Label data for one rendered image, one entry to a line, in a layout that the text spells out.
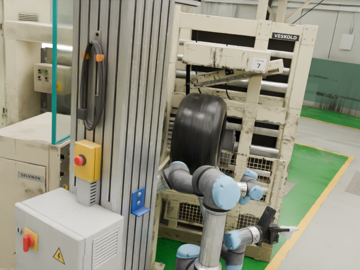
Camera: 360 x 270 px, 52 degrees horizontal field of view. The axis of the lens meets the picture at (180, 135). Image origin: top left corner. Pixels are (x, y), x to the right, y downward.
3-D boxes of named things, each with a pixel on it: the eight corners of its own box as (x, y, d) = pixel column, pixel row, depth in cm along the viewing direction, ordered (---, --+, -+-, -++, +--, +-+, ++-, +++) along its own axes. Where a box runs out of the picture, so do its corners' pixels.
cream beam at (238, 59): (181, 63, 262) (183, 42, 258) (188, 61, 286) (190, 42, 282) (267, 75, 251) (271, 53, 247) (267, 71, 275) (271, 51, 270)
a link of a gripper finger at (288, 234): (298, 238, 169) (277, 237, 170) (299, 226, 168) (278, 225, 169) (299, 241, 166) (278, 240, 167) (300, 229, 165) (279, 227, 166)
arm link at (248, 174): (262, 179, 199) (253, 196, 202) (256, 171, 210) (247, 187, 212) (249, 174, 198) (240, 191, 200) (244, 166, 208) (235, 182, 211)
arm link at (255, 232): (242, 224, 165) (255, 231, 158) (250, 223, 167) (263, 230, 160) (241, 240, 166) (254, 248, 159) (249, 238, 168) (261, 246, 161)
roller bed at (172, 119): (158, 151, 299) (162, 115, 290) (163, 145, 312) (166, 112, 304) (181, 155, 295) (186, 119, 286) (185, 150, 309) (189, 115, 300)
